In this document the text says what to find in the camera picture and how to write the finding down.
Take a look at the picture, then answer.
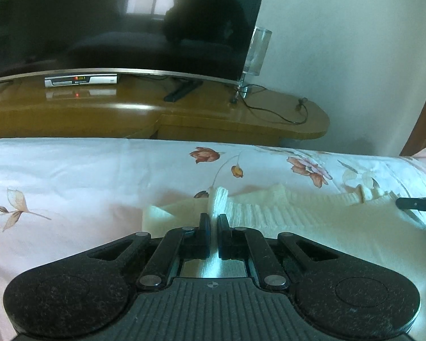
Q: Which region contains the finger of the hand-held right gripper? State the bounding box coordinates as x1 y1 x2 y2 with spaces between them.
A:
395 196 426 214

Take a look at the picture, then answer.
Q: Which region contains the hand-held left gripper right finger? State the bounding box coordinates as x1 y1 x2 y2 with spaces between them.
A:
217 213 339 290

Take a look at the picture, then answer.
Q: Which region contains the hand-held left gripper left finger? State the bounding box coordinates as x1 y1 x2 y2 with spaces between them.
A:
87 213 214 290

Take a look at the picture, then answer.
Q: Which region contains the white knit sweater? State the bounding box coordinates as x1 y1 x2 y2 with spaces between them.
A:
142 184 426 286

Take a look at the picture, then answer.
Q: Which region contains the floral bed sheet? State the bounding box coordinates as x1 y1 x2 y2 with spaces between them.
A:
0 137 426 341

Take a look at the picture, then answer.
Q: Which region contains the black remote control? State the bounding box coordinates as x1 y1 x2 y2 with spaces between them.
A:
163 80 204 103

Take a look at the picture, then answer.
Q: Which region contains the wooden television stand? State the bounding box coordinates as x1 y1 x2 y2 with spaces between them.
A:
0 72 331 147

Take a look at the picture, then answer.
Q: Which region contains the glass table lamp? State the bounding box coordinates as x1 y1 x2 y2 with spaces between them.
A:
230 26 273 104

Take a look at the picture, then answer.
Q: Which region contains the silver set-top box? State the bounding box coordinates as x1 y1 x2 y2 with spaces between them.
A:
44 73 119 88

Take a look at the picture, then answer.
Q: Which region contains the curved black television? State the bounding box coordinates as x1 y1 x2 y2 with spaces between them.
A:
0 0 270 86

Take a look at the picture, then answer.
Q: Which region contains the black lamp cable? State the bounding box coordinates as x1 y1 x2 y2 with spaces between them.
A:
231 83 309 126

